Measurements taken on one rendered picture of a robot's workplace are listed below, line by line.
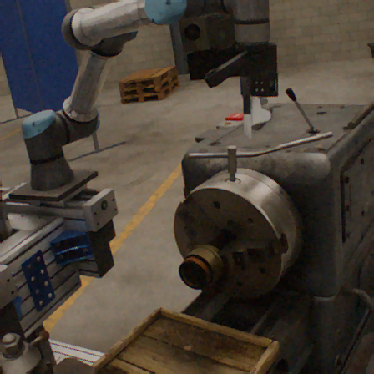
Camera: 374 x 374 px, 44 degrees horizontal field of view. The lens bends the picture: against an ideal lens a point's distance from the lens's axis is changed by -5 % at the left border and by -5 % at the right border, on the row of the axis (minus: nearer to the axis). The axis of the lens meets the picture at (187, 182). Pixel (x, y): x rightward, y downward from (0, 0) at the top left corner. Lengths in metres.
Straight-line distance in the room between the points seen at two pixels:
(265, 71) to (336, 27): 10.06
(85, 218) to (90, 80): 0.42
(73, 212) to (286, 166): 0.69
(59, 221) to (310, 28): 9.91
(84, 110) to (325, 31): 9.77
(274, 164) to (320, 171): 0.13
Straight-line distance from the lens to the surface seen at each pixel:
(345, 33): 11.12
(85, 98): 1.53
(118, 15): 1.11
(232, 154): 1.12
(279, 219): 1.13
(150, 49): 12.00
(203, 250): 1.11
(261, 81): 1.06
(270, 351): 1.14
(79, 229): 1.57
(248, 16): 1.02
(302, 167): 1.21
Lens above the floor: 1.66
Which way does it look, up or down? 21 degrees down
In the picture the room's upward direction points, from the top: 9 degrees counter-clockwise
